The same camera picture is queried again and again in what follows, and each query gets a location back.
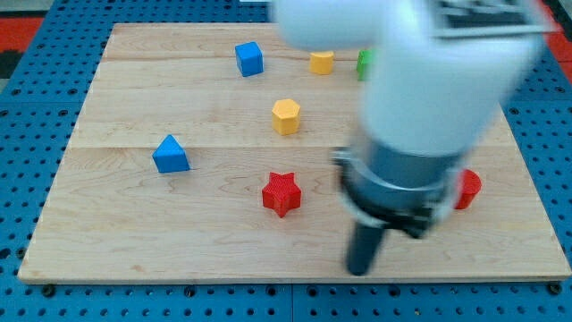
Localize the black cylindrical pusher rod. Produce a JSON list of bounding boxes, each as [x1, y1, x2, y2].
[[346, 222, 386, 275]]

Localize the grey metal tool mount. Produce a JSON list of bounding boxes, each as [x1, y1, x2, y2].
[[332, 135, 464, 238]]

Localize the red star block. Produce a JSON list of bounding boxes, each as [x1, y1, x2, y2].
[[262, 172, 302, 218]]

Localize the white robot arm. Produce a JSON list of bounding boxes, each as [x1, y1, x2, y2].
[[273, 0, 551, 275]]

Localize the red cylinder block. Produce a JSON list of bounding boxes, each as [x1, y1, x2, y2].
[[455, 169, 483, 210]]

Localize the yellow hexagon block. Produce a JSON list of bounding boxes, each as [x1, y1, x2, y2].
[[272, 98, 300, 135]]

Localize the green block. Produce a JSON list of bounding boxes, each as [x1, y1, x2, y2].
[[356, 49, 374, 81]]

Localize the yellow half-round block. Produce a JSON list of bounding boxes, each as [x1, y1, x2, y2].
[[309, 51, 334, 75]]

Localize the light wooden board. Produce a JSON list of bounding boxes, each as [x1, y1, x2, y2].
[[16, 22, 572, 285]]

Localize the blue cube block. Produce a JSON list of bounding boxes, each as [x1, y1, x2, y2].
[[235, 41, 265, 77]]

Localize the blue triangle block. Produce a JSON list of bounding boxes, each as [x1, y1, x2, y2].
[[152, 134, 190, 174]]

